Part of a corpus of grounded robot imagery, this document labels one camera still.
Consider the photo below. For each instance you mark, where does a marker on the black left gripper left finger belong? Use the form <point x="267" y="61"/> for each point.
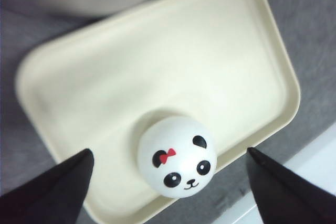
<point x="56" y="196"/>

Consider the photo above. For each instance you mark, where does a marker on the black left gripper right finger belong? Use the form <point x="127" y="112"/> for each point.
<point x="282" y="196"/>

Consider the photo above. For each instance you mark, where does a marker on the panda bun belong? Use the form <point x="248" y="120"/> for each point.
<point x="177" y="157"/>

